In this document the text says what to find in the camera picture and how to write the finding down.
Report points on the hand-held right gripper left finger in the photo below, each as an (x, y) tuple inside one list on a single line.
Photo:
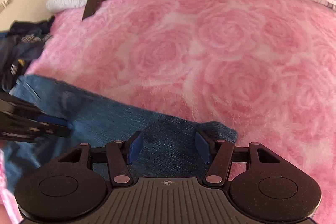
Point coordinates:
[(135, 145)]

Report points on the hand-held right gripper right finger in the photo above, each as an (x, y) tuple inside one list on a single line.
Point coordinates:
[(201, 144)]

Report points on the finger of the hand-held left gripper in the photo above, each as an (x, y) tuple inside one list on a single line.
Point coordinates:
[(53, 119), (55, 130)]

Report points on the blue denim jeans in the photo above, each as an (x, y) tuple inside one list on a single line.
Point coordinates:
[(105, 121)]

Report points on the pile of dark clothes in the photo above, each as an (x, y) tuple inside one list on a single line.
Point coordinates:
[(21, 43)]

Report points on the pink rose-patterned blanket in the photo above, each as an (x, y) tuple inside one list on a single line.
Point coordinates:
[(210, 69)]

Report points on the black flat rectangular card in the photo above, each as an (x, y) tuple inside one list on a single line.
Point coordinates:
[(92, 3)]

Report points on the wall switch plate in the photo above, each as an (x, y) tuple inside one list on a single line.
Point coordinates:
[(5, 2)]

